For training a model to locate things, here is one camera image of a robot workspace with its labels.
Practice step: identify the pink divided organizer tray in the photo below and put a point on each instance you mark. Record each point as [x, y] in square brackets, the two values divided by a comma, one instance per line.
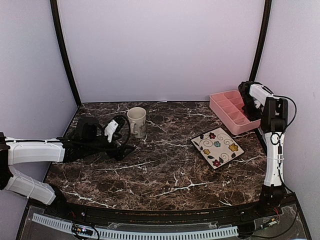
[227, 106]

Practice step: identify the black left frame post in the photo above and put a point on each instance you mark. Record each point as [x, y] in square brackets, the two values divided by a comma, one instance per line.
[63, 51]

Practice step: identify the circuit board with wires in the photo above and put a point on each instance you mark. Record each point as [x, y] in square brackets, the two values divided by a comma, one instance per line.
[273, 222]
[81, 230]

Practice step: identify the black frame post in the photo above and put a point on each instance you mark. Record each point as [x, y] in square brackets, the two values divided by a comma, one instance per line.
[63, 51]
[261, 40]

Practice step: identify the left circuit board with wires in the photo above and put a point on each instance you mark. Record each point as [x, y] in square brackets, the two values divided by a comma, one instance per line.
[81, 230]

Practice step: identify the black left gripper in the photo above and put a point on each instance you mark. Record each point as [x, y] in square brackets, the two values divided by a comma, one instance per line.
[119, 155]

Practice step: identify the cream ceramic mug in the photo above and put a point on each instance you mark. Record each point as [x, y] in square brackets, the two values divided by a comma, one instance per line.
[137, 117]

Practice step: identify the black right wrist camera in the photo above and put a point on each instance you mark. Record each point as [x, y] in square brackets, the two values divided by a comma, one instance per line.
[244, 89]

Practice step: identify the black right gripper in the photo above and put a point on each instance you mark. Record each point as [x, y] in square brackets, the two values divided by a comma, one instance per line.
[254, 115]

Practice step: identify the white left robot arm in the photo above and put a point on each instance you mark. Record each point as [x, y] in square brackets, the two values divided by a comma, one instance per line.
[56, 150]

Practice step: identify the black right frame post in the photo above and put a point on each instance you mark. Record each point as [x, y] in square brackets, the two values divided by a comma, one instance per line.
[261, 40]

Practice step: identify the floral patterned square coaster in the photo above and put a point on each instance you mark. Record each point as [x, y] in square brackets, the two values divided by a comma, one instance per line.
[217, 147]

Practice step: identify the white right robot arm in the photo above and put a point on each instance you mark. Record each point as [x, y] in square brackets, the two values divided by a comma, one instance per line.
[276, 113]

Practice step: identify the white slotted cable duct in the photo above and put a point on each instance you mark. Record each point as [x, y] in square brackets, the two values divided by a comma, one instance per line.
[119, 231]

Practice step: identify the right circuit board with wires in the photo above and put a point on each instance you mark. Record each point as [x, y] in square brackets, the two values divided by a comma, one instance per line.
[273, 222]

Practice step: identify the black table edge rail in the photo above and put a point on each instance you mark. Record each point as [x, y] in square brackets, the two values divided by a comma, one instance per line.
[289, 209]

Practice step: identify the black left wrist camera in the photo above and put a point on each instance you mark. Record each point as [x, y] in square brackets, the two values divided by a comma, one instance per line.
[86, 128]

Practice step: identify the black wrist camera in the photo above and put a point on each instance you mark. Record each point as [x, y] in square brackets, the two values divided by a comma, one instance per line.
[86, 128]
[244, 89]

